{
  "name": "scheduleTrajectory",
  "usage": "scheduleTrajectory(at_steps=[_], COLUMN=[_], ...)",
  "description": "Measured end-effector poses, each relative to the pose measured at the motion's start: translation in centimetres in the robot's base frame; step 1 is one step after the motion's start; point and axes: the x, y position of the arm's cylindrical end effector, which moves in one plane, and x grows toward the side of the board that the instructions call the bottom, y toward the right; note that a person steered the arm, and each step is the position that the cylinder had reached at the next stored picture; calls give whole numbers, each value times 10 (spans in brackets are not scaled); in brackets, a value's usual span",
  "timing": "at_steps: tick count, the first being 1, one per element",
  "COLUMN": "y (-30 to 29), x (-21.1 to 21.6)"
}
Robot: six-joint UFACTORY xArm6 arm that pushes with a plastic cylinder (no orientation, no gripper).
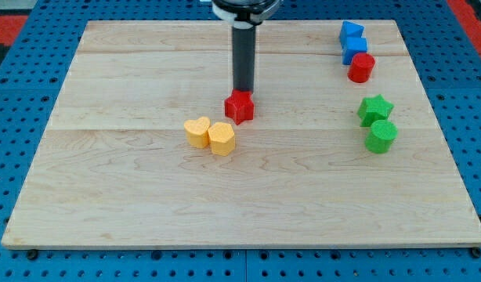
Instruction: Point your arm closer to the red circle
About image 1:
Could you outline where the black robot arm flange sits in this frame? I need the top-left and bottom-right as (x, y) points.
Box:
(212, 0), (283, 29)

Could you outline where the yellow pentagon block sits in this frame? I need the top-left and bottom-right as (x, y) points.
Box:
(208, 122), (236, 156)

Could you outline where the red star block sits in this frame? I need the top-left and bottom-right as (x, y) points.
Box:
(224, 89), (255, 125)

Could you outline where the yellow heart block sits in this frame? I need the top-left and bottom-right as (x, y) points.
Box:
(183, 117), (211, 148)

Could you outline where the light wooden board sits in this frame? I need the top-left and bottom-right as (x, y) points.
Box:
(2, 20), (481, 250)

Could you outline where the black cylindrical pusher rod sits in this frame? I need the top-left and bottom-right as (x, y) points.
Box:
(232, 27), (256, 91)

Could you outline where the red cylinder block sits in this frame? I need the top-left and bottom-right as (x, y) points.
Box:
(347, 52), (376, 83)

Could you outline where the green star block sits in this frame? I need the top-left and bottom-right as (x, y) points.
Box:
(357, 94), (394, 127)

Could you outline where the green cylinder block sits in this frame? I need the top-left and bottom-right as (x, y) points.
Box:
(365, 120), (398, 154)

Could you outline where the blue cube block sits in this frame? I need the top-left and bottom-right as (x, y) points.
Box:
(341, 37), (367, 65)

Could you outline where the blue triangle block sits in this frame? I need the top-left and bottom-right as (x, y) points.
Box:
(338, 20), (364, 46)

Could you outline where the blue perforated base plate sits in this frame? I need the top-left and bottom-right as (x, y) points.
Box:
(0, 0), (481, 281)

